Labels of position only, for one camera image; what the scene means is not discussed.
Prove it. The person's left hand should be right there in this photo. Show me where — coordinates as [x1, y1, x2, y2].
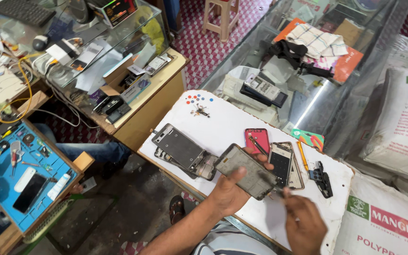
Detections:
[209, 146, 275, 217]

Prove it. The person's right hand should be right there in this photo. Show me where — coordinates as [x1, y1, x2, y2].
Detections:
[282, 187, 328, 255]

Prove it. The grey phone frame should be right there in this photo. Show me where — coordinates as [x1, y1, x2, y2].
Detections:
[213, 143, 280, 201]

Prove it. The phone display with black screen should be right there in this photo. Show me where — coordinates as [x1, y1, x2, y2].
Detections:
[268, 142, 294, 188]

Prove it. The green and orange card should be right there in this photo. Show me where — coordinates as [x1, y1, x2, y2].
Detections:
[290, 128, 325, 152]

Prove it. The red phone back cover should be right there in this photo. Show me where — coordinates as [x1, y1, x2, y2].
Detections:
[244, 128, 271, 157]

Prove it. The person's striped shirt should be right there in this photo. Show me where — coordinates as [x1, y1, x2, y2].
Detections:
[189, 222, 280, 255]

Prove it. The white sack with red print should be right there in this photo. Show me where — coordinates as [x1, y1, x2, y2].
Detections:
[333, 173, 408, 255]

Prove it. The black phone body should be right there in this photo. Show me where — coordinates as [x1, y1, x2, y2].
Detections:
[239, 83, 289, 109]

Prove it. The white work board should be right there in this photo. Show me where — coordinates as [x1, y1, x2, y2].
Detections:
[137, 89, 355, 255]

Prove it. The brown sandal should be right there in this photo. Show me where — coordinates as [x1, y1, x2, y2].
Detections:
[168, 194, 186, 226]

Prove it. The white opened phone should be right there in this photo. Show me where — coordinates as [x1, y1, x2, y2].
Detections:
[243, 74, 282, 102]

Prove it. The heap of small phone parts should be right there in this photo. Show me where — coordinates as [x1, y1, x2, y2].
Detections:
[190, 103, 211, 118]

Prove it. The white printed sack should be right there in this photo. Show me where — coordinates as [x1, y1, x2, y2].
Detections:
[359, 67, 408, 189]

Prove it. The large glass display counter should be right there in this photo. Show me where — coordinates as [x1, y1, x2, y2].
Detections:
[200, 0, 408, 161]

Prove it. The group of coloured round stickers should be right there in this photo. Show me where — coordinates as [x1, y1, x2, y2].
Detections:
[185, 93, 214, 105]

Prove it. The orange flat packet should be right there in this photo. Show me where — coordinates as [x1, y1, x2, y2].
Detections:
[273, 17, 364, 84]

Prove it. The white checked cloth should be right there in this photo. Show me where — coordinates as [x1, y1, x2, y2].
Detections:
[285, 23, 349, 60]

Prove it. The wooden desk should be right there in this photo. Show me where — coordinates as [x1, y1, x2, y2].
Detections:
[44, 47, 191, 152]

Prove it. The silver opened phone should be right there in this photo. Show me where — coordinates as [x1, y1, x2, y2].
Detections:
[144, 53, 175, 77]

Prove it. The beige plastic stool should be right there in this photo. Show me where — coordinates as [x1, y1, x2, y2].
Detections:
[202, 0, 241, 43]

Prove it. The pile of black phones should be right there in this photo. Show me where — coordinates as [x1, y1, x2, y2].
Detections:
[94, 95, 132, 125]

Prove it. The open cardboard box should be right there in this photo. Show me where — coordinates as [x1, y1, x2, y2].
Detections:
[99, 53, 145, 97]

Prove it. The wooden repair table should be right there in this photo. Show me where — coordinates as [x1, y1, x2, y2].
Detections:
[0, 90, 95, 255]

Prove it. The white tube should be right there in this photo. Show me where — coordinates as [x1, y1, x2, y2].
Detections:
[47, 172, 72, 202]

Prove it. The small glass showcase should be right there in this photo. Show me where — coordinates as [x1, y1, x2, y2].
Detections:
[30, 0, 171, 90]

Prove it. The black printed product box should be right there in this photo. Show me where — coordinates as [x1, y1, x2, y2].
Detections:
[87, 0, 139, 28]

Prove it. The black smartphone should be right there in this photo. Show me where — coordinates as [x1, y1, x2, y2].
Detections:
[12, 172, 48, 214]

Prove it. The white charger adapter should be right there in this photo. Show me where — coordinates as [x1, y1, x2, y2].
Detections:
[45, 43, 72, 66]

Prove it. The blue repair mat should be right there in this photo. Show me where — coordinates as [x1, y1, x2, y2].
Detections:
[0, 120, 79, 233]

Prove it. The black keyboard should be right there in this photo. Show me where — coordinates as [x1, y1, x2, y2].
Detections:
[0, 0, 57, 28]

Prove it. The gold phone frame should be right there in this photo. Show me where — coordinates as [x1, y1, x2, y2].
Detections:
[278, 141, 305, 191]

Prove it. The black phone camera bracket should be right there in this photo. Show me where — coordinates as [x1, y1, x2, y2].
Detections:
[308, 161, 334, 199]

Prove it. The yellow handled screwdriver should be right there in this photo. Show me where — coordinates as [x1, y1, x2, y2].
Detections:
[297, 140, 309, 173]

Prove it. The black phone housing frame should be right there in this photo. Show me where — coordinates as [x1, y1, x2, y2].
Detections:
[154, 147, 219, 181]

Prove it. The dark metal phone frame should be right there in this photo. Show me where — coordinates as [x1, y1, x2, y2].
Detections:
[151, 123, 207, 171]

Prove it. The black strap bag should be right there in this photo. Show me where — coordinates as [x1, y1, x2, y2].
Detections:
[267, 39, 334, 79]

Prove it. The red handled screwdriver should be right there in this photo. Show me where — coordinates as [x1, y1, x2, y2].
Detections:
[10, 141, 22, 178]

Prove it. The yellow cable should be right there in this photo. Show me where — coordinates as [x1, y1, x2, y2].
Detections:
[0, 52, 44, 123]

